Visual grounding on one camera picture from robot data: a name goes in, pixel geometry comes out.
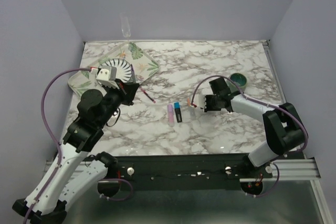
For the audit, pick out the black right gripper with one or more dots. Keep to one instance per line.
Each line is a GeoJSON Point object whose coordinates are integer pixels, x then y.
{"type": "Point", "coordinates": [207, 107]}

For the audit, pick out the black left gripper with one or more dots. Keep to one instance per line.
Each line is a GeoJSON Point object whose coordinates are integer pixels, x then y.
{"type": "Point", "coordinates": [130, 89]}

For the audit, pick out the pink thin pen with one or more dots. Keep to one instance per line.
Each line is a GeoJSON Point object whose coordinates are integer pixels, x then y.
{"type": "Point", "coordinates": [148, 96]}

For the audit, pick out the orange clear marker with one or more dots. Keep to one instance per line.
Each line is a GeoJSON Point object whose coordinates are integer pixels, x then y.
{"type": "Point", "coordinates": [191, 110]}

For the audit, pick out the blue black highlighter pen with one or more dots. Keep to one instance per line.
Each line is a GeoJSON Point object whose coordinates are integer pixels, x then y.
{"type": "Point", "coordinates": [178, 115]}

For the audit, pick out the blue pen cap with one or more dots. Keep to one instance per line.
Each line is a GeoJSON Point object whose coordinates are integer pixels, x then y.
{"type": "Point", "coordinates": [176, 105]}

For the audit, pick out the purple pen cap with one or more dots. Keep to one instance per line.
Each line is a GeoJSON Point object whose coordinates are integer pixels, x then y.
{"type": "Point", "coordinates": [170, 108]}

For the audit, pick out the pink highlighter pen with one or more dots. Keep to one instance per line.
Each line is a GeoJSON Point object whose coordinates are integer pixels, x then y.
{"type": "Point", "coordinates": [170, 118]}

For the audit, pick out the grey pen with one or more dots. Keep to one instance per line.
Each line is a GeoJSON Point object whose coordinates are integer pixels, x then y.
{"type": "Point", "coordinates": [134, 79]}

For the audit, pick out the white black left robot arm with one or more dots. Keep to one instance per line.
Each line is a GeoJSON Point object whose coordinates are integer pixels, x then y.
{"type": "Point", "coordinates": [57, 191]}

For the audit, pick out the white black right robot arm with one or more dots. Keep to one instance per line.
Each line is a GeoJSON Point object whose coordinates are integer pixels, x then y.
{"type": "Point", "coordinates": [283, 127]}

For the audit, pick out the blue striped white plate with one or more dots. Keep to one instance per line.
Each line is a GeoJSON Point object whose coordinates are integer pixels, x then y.
{"type": "Point", "coordinates": [123, 68]}

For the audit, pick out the floral rectangular tray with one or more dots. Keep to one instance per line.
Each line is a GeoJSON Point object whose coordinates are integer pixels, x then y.
{"type": "Point", "coordinates": [127, 59]}

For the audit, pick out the green ceramic cup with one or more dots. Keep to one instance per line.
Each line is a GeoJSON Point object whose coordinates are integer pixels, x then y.
{"type": "Point", "coordinates": [239, 79]}

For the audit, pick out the clear champagne glass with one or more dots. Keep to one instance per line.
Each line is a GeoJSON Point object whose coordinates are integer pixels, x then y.
{"type": "Point", "coordinates": [125, 26]}

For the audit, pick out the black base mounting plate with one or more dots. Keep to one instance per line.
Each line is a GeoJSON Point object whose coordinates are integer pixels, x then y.
{"type": "Point", "coordinates": [186, 172]}

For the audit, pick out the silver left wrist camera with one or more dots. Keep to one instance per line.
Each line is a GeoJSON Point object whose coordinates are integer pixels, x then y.
{"type": "Point", "coordinates": [105, 76]}

